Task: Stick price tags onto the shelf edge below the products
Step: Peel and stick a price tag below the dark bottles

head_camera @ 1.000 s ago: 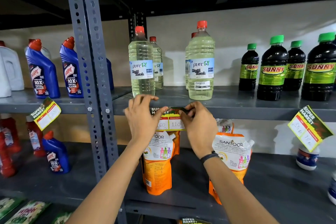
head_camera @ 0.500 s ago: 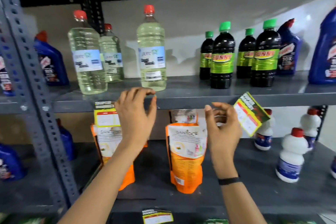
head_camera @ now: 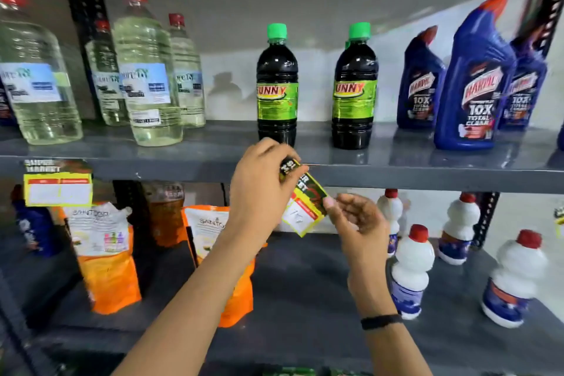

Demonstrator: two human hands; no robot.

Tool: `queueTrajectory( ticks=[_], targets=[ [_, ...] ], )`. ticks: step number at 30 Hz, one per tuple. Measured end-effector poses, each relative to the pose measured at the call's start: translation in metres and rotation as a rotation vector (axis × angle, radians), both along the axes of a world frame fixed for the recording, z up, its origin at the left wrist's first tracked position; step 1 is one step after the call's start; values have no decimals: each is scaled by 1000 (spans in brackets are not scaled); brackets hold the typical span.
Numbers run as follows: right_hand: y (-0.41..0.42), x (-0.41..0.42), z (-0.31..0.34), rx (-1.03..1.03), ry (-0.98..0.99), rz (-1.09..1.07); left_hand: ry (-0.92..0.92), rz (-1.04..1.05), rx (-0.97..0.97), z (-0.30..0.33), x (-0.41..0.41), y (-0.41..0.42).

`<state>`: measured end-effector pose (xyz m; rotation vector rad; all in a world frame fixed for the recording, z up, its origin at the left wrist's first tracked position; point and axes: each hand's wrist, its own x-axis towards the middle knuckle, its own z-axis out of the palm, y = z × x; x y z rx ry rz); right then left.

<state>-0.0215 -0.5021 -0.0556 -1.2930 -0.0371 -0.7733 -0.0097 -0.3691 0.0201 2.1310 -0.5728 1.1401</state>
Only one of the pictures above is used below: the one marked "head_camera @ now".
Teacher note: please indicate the person's right hand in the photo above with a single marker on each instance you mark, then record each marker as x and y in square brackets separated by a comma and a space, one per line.
[365, 243]

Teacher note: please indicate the white bottle with red cap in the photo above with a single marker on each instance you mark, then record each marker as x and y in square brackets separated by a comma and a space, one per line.
[513, 283]
[458, 230]
[412, 270]
[391, 212]

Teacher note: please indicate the blue toilet cleaner bottle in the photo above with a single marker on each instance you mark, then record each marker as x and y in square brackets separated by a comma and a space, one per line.
[561, 137]
[418, 89]
[524, 93]
[476, 89]

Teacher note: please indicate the person's left fingers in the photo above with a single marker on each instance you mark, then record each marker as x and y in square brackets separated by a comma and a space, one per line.
[275, 151]

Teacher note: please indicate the black wristband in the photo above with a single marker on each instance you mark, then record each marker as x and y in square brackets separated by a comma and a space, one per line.
[381, 322]

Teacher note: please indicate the large clear liquid bottle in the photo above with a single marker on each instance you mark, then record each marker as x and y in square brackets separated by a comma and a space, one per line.
[147, 80]
[35, 80]

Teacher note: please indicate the person's left forearm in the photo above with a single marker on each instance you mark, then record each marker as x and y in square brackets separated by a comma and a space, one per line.
[198, 301]

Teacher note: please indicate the dark bottle with green cap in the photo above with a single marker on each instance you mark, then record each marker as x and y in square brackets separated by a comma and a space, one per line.
[277, 93]
[354, 98]

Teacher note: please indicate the orange liquid bottle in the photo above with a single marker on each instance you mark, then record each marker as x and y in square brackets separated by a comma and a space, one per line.
[165, 217]

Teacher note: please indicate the person's right forearm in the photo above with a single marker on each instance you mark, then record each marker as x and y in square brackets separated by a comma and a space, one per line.
[392, 349]

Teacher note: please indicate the yellow and green price tag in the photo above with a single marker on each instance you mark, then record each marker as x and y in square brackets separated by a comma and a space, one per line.
[57, 188]
[306, 208]
[559, 221]

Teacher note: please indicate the blue bottle with red cap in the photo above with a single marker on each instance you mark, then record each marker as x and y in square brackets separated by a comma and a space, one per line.
[37, 226]

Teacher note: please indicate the grey metal shelf rack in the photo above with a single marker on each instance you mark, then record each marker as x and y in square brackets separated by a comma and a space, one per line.
[396, 171]

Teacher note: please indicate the person's left hand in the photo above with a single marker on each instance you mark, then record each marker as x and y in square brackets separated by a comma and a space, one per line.
[258, 195]

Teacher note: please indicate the person's right thumb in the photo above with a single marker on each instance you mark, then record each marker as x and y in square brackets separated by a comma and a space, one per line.
[335, 209]

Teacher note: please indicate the orange and white refill pouch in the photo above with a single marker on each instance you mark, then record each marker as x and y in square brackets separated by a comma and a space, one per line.
[207, 230]
[105, 256]

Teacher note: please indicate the small clear liquid bottle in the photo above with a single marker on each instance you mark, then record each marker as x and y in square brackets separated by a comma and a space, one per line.
[105, 80]
[190, 80]

